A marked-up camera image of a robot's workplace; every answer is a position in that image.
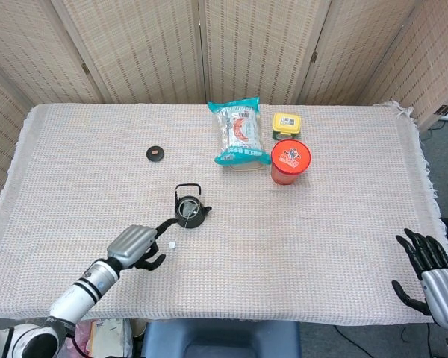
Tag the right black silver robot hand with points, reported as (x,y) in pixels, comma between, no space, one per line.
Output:
(444,291)

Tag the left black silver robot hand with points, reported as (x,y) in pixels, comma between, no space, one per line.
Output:
(132,242)

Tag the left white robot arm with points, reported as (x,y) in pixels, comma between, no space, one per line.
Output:
(74,298)

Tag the black cast iron teapot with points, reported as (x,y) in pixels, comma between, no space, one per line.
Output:
(194,222)

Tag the black round teapot lid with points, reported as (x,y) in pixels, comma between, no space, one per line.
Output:
(155,154)

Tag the pink plastic bag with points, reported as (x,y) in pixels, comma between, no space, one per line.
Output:
(83,335)

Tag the teal clear snack bag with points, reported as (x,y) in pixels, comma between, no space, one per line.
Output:
(240,130)

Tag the cardboard box with papers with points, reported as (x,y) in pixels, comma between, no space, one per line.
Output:
(110,339)

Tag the blue padded chair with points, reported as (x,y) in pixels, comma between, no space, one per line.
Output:
(220,339)

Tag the woven pastel tablecloth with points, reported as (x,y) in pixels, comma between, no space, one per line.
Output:
(265,253)

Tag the red lid plastic jar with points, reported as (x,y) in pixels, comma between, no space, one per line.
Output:
(290,156)

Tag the yellow lid small container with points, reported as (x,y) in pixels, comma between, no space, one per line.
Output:
(286,123)

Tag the bamboo folding screen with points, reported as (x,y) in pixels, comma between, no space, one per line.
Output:
(145,48)

